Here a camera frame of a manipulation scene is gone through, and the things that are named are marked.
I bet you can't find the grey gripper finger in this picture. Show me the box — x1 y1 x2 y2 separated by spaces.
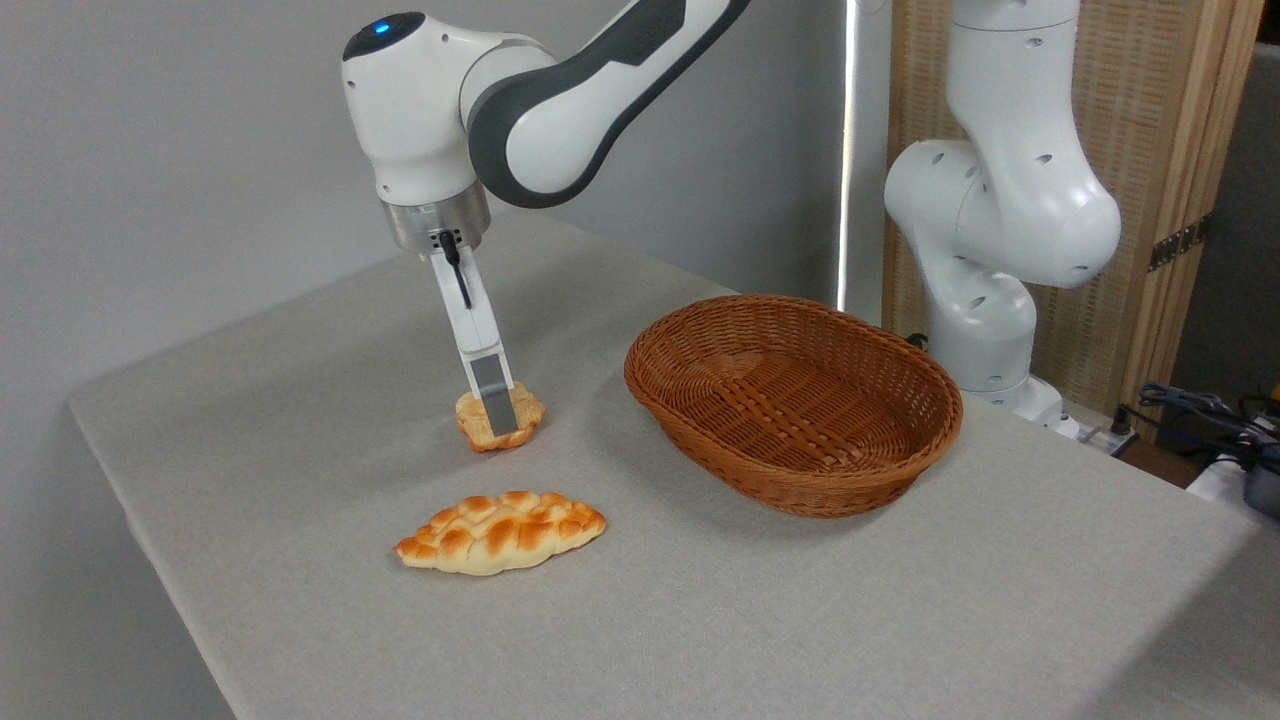
468 348 521 438

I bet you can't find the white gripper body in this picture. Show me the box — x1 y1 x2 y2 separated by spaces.
430 248 507 363

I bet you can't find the small round bread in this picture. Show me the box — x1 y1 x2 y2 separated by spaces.
455 385 547 453

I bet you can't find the long braided bread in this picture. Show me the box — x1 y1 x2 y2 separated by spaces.
395 490 608 577

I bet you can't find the brown wicker basket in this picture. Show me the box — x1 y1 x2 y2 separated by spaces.
624 294 965 519

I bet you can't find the grey tablecloth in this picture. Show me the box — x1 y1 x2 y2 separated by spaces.
68 210 1280 720

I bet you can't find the dark metal screen hinge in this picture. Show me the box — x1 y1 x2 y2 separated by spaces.
1148 212 1213 273

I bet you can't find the wooden bamboo folding screen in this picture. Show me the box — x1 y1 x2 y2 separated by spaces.
882 0 1266 416

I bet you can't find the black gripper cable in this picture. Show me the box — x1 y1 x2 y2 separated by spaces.
438 230 473 309

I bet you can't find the black cable bundle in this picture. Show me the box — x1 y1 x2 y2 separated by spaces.
1110 382 1280 471

